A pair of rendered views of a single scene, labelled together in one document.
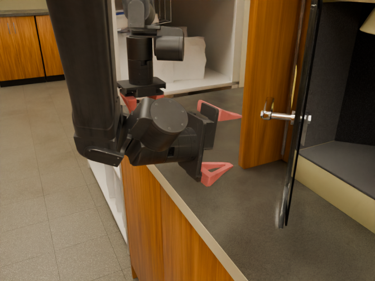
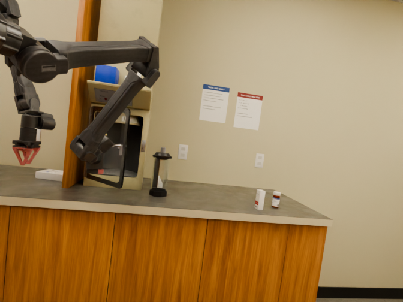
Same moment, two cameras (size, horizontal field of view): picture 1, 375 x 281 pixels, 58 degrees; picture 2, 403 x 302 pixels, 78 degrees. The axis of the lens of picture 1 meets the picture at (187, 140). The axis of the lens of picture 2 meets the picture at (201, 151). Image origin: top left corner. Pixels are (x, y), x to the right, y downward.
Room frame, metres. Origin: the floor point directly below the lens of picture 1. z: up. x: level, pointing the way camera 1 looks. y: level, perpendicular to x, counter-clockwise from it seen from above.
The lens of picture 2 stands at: (-0.21, 0.89, 1.30)
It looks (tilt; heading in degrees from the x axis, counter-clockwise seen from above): 3 degrees down; 286
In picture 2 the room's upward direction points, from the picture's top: 7 degrees clockwise
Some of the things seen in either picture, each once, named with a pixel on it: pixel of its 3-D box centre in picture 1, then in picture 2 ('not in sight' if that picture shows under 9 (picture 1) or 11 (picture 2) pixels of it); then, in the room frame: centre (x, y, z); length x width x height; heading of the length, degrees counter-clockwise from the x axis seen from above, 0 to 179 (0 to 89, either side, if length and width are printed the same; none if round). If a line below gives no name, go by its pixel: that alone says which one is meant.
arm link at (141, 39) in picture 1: (142, 47); (30, 121); (0.77, 0.10, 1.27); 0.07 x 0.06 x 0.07; 86
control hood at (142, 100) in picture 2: not in sight; (120, 96); (0.62, -0.28, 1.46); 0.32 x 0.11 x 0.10; 26
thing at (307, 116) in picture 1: (302, 127); not in sight; (0.52, -0.19, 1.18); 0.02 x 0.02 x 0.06; 74
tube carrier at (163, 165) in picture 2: not in sight; (160, 174); (0.39, -0.38, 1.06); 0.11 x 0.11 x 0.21
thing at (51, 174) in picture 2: not in sight; (55, 174); (1.03, -0.28, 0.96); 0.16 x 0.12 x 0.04; 15
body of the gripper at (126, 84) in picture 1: (140, 74); (27, 136); (0.77, 0.11, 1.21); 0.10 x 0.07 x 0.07; 117
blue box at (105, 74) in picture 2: not in sight; (107, 75); (0.69, -0.24, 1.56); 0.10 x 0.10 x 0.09; 26
